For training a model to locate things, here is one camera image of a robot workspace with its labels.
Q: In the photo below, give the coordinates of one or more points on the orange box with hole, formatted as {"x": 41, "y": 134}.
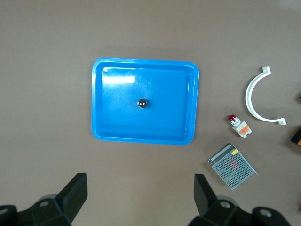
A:
{"x": 296, "y": 140}

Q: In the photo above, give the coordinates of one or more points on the red pushbutton orange white body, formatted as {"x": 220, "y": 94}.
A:
{"x": 240, "y": 127}

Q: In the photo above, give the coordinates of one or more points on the brown table mat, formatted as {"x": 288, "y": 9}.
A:
{"x": 47, "y": 94}

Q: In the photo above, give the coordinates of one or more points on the black cylindrical capacitor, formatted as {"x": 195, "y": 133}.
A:
{"x": 142, "y": 103}

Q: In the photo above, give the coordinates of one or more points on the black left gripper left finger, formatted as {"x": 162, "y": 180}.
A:
{"x": 68, "y": 200}

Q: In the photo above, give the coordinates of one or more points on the blue plastic tray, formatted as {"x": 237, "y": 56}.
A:
{"x": 164, "y": 94}

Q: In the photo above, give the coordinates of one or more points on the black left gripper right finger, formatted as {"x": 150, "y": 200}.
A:
{"x": 207, "y": 202}

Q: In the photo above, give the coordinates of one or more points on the metal mesh power supply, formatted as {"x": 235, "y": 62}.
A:
{"x": 232, "y": 167}

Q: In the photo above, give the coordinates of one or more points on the large white curved clamp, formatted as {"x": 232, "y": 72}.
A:
{"x": 249, "y": 103}

